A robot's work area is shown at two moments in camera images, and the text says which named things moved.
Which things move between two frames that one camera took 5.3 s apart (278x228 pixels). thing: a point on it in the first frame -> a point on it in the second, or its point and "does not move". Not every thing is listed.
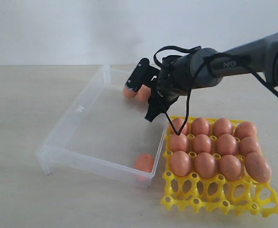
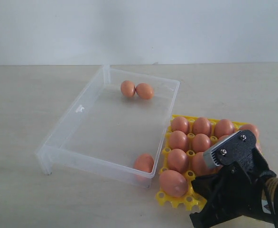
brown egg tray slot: x=178 y=123 does not move
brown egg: x=202 y=144 does not move
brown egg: x=222 y=126 does not move
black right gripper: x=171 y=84 -> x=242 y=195
